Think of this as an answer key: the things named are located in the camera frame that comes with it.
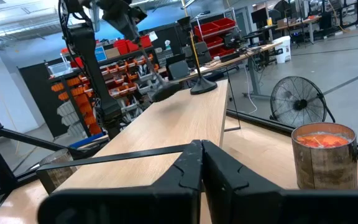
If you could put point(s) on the white bucket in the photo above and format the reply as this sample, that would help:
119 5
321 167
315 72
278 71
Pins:
281 49

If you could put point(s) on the metal candle tin orange wax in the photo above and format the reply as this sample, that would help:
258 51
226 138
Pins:
325 168

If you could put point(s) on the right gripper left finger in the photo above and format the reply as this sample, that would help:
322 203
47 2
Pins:
166 202

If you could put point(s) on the black candlestick holder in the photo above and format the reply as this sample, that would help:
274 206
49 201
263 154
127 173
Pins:
202 87
166 91

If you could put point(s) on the black rack with orange bins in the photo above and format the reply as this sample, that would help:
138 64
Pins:
129 74

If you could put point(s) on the wooden workbench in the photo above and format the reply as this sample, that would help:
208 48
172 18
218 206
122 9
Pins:
244 54

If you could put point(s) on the rack with red bins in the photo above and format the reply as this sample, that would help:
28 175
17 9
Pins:
216 28

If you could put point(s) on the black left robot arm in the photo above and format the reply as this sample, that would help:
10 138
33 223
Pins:
85 49

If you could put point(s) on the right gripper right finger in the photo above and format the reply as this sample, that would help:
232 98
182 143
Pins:
244 205

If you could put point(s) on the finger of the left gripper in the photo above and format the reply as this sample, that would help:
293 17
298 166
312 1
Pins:
131 29

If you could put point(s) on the blue sign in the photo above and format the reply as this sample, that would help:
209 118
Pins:
100 53

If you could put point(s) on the clear plastic box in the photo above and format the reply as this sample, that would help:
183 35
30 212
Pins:
59 69

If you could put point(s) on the black floor fan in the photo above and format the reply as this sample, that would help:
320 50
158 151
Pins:
300 104

